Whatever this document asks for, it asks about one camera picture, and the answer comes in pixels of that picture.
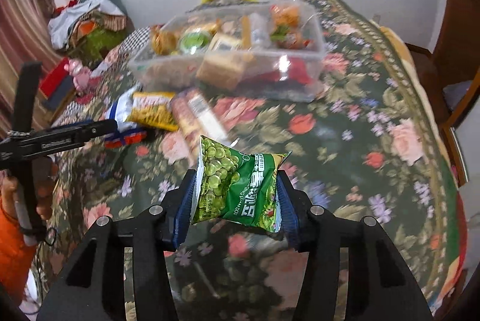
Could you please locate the red box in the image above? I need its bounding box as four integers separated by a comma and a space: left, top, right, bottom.
39, 62, 76, 97

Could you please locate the green-edged bun packet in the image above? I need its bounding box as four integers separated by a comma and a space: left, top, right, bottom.
178, 25, 220, 55

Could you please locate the grey box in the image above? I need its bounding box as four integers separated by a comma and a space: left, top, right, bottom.
43, 81, 77, 112

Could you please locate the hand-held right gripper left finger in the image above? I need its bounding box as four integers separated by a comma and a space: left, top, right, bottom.
35, 169, 199, 321

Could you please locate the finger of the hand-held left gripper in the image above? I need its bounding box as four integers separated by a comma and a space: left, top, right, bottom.
70, 119, 119, 144

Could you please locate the gold cracker packet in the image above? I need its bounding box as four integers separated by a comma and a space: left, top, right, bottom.
208, 32, 244, 54

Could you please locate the orange fruit snack packet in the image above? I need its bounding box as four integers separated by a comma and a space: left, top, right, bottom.
270, 2, 316, 50

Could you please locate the wooden room door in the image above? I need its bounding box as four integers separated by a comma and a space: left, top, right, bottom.
427, 0, 480, 89

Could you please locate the long biscuit pack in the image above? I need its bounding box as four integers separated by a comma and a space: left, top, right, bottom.
170, 89, 229, 157

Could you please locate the clear plastic storage container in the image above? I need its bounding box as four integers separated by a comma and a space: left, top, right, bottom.
128, 0, 327, 102

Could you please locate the pile of clothes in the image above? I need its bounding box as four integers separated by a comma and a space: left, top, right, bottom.
48, 1, 124, 48

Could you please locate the brown snack packet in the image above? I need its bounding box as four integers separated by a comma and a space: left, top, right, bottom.
197, 51, 253, 89

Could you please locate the pink rabbit toy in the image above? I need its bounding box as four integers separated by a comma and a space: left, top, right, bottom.
64, 59, 102, 93

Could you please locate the golden roll packet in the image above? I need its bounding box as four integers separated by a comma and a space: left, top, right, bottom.
240, 16, 253, 50

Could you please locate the striped curtain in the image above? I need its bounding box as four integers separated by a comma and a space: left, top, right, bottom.
0, 0, 62, 112

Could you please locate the red snack packet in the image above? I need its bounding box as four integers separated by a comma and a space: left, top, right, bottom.
262, 57, 316, 89

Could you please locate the blue white snack packet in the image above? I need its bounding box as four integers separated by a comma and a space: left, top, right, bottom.
104, 88, 148, 149

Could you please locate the green pea snack packet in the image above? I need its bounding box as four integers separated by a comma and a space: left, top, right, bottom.
189, 135, 292, 233

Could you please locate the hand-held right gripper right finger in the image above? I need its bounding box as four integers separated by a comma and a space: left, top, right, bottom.
275, 171, 430, 321

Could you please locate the small orange cracker packet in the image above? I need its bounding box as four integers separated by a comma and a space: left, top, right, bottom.
150, 25, 180, 55

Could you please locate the person's left hand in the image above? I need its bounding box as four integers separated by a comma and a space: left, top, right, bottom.
0, 165, 57, 228

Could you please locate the yellow snack packet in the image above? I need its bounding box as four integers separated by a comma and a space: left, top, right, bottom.
127, 91, 180, 132

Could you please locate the patchwork quilt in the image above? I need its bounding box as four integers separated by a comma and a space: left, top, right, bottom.
56, 25, 158, 127

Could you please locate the green cloth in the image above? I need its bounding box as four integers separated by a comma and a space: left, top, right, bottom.
69, 27, 124, 61

